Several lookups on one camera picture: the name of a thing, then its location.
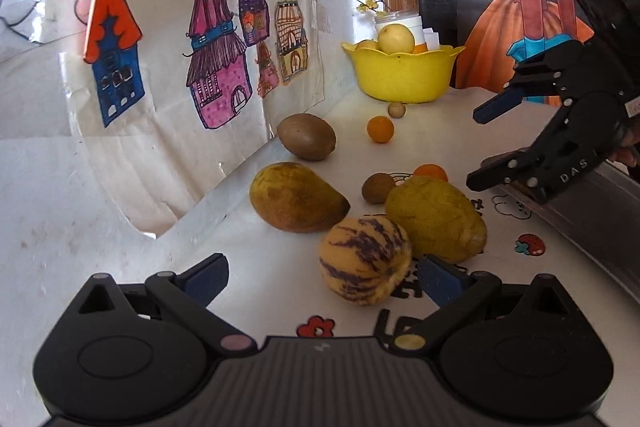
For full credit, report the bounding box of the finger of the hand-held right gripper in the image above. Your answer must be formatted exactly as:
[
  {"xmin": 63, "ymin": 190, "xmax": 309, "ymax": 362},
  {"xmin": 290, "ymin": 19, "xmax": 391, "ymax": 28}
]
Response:
[
  {"xmin": 465, "ymin": 146, "xmax": 554, "ymax": 206},
  {"xmin": 473, "ymin": 41, "xmax": 589, "ymax": 126}
]

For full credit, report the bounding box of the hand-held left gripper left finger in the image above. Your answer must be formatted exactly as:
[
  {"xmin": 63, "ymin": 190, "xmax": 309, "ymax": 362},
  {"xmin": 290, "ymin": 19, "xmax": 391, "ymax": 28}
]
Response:
[{"xmin": 75, "ymin": 253, "xmax": 258, "ymax": 359}]

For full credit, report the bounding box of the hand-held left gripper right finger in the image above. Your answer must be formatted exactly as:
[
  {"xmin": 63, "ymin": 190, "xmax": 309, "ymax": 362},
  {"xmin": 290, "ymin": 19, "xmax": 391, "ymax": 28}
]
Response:
[{"xmin": 389, "ymin": 255, "xmax": 570, "ymax": 353}]

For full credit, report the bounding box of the small orange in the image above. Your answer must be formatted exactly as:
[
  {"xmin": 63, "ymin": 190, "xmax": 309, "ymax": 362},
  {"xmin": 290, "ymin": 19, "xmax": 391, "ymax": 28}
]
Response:
[
  {"xmin": 413, "ymin": 163, "xmax": 449, "ymax": 182},
  {"xmin": 366, "ymin": 115, "xmax": 395, "ymax": 144}
]

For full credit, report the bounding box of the purple striped pepino melon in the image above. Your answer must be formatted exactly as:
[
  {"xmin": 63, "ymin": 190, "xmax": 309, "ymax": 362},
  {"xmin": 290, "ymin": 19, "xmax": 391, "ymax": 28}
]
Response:
[{"xmin": 319, "ymin": 215, "xmax": 414, "ymax": 307}]

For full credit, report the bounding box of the grey metal tray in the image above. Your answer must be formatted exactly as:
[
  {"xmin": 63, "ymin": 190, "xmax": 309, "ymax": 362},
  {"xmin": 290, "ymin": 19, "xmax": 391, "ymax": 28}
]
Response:
[{"xmin": 492, "ymin": 159, "xmax": 640, "ymax": 308}]

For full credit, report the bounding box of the small brown kiwi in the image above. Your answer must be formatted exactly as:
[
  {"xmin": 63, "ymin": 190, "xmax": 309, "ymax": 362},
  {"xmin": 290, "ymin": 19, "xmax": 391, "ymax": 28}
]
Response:
[{"xmin": 361, "ymin": 172, "xmax": 397, "ymax": 205}]

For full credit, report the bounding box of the brown spotted yellow mango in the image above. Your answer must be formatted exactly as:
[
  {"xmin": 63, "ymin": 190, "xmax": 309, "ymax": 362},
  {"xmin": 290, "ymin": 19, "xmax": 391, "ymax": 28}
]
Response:
[{"xmin": 249, "ymin": 162, "xmax": 351, "ymax": 234}]

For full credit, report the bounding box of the large brown kiwi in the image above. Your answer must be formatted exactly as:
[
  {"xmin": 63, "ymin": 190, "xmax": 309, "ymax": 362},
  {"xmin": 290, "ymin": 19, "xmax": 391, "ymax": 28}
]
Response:
[{"xmin": 276, "ymin": 113, "xmax": 337, "ymax": 162}]

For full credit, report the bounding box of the person's right hand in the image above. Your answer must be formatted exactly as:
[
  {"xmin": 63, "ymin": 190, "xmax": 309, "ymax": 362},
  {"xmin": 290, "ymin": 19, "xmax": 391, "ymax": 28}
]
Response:
[{"xmin": 611, "ymin": 127, "xmax": 640, "ymax": 168}]

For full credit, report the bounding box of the yellow plastic bowl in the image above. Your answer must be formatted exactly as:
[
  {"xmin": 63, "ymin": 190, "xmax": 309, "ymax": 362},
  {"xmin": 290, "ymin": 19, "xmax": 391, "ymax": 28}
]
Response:
[{"xmin": 341, "ymin": 42, "xmax": 467, "ymax": 104}]

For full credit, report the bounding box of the orange dress painting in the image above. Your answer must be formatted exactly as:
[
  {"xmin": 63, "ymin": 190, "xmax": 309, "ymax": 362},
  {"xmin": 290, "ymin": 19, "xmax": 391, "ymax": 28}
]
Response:
[{"xmin": 454, "ymin": 0, "xmax": 621, "ymax": 108}]

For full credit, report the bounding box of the pale yellow pear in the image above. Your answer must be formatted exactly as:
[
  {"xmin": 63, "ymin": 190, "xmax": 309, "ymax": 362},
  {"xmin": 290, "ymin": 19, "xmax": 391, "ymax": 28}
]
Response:
[{"xmin": 377, "ymin": 23, "xmax": 416, "ymax": 55}]

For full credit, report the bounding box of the white plastic jar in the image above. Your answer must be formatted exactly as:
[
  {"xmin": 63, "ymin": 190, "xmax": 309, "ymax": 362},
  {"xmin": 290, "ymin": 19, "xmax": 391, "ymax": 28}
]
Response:
[{"xmin": 374, "ymin": 11, "xmax": 427, "ymax": 45}]

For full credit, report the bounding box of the printed white tablecloth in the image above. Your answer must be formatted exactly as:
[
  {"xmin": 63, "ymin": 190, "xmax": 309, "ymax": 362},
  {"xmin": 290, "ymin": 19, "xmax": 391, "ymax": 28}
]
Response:
[{"xmin": 155, "ymin": 86, "xmax": 640, "ymax": 358}]

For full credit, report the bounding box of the colourful houses drawing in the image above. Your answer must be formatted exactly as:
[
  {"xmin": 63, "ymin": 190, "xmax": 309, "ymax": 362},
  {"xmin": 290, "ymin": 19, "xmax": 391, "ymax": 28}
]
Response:
[{"xmin": 59, "ymin": 0, "xmax": 337, "ymax": 240}]

